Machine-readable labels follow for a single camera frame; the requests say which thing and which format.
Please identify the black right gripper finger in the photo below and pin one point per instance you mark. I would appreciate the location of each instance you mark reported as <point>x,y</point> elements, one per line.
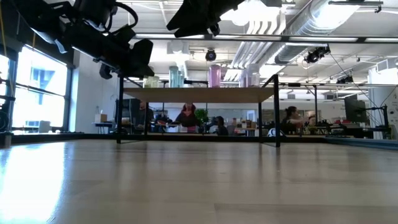
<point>199,15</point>

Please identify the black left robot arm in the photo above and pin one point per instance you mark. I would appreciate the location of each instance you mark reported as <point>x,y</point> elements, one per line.
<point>40,18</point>

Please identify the black computer monitor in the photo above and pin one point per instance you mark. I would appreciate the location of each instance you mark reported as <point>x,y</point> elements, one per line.
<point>126,109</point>
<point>355,109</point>

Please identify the person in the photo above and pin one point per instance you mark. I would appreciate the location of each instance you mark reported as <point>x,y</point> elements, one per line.
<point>143,113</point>
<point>187,118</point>
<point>221,126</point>
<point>311,119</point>
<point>290,119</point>

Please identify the cardboard box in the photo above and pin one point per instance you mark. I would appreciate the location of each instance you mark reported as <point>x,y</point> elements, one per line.
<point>100,117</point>

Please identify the green leafy plant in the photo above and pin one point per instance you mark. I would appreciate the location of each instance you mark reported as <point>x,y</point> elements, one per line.
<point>201,116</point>

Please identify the black ceiling spotlight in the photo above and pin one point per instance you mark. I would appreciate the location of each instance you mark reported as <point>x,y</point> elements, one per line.
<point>317,54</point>

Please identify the white blue ball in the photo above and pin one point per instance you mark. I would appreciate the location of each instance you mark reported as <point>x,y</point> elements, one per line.
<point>273,132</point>

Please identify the black round camera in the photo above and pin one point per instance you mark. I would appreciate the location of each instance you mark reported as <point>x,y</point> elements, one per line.
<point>211,55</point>

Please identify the silver ventilation duct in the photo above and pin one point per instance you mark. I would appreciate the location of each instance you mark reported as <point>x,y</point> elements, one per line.
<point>311,28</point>

